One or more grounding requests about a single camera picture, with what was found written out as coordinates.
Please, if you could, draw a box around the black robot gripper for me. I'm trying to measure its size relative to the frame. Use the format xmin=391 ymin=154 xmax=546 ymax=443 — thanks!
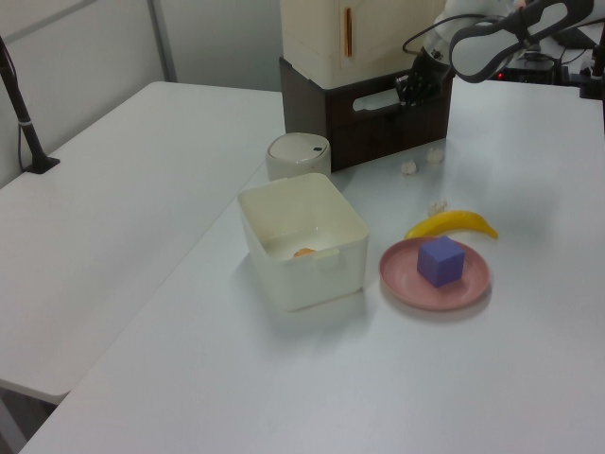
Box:
xmin=395 ymin=48 xmax=451 ymax=108

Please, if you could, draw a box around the white drawer handle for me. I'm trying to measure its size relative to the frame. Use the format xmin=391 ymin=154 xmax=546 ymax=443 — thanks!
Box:
xmin=353 ymin=88 xmax=404 ymax=113

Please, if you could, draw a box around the brown wooden drawer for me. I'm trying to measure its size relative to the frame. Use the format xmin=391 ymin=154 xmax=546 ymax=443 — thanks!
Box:
xmin=324 ymin=75 xmax=452 ymax=130

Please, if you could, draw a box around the dark brown drawer cabinet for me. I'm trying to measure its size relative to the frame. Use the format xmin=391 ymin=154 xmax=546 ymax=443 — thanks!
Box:
xmin=278 ymin=56 xmax=456 ymax=174

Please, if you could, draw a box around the thin orange strip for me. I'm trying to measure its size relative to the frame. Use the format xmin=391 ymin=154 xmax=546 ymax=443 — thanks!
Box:
xmin=342 ymin=7 xmax=354 ymax=58

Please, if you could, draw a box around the cream storage cabinet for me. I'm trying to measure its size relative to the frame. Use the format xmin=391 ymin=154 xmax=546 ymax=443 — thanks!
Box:
xmin=280 ymin=0 xmax=449 ymax=92

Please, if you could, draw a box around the black electronics box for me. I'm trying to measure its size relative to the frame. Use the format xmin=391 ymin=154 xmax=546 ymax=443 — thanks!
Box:
xmin=499 ymin=46 xmax=571 ymax=84

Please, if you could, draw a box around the yellow banana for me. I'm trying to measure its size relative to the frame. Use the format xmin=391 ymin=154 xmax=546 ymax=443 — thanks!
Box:
xmin=403 ymin=208 xmax=500 ymax=241

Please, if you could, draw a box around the small cream lidded bin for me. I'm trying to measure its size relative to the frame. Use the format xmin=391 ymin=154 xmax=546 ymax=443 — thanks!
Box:
xmin=264 ymin=132 xmax=333 ymax=183

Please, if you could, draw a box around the purple cube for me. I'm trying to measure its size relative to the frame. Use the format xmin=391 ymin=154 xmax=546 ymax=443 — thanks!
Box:
xmin=416 ymin=236 xmax=466 ymax=289

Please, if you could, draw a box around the pink round plate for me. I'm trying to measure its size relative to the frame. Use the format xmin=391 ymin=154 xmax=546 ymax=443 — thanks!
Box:
xmin=378 ymin=236 xmax=492 ymax=312

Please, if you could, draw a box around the cream open plastic container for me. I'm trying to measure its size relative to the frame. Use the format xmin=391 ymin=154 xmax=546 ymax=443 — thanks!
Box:
xmin=236 ymin=172 xmax=371 ymax=314

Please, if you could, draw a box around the black pole stand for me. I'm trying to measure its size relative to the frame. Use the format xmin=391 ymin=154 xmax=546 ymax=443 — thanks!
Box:
xmin=0 ymin=33 xmax=61 ymax=175

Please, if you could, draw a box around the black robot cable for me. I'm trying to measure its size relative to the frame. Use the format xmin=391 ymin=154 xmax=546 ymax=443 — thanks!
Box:
xmin=402 ymin=12 xmax=493 ymax=54

